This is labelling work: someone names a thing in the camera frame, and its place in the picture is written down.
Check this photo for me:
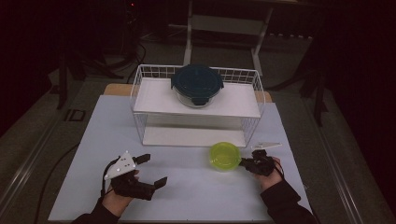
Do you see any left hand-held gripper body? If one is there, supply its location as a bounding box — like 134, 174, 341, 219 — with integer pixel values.
104, 150, 156, 201

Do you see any white wire shelf rack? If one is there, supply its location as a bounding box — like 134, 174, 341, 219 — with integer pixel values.
130, 63, 266, 147

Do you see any black square floor plate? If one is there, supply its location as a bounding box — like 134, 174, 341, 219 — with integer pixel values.
64, 108, 87, 122

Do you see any black looped cable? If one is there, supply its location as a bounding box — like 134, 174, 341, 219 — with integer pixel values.
125, 41, 148, 85

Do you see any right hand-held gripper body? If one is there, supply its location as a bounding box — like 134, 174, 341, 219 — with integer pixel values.
247, 142, 283, 177

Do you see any person's left hand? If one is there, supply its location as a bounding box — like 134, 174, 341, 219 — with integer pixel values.
102, 169, 140, 217

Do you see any right hand-held gripper cable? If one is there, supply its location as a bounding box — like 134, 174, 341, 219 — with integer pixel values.
273, 158, 286, 181

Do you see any round container with dark blue lid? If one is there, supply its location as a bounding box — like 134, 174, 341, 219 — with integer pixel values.
170, 63, 224, 109

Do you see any yellow-green lidded container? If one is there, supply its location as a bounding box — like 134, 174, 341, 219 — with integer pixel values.
208, 141, 243, 173

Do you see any metal floor rail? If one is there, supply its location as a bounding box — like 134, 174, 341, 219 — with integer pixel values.
0, 119, 62, 216
304, 98, 367, 224

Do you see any person's right hand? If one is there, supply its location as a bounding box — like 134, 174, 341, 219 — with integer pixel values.
253, 157, 284, 192

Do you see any white metal table frame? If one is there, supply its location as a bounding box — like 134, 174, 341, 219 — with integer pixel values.
182, 0, 275, 77

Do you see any black metal stand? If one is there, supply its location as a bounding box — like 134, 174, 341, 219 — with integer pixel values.
267, 59, 330, 127
56, 46, 124, 110

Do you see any black floor cable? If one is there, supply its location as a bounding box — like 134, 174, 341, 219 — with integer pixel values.
33, 142, 80, 224

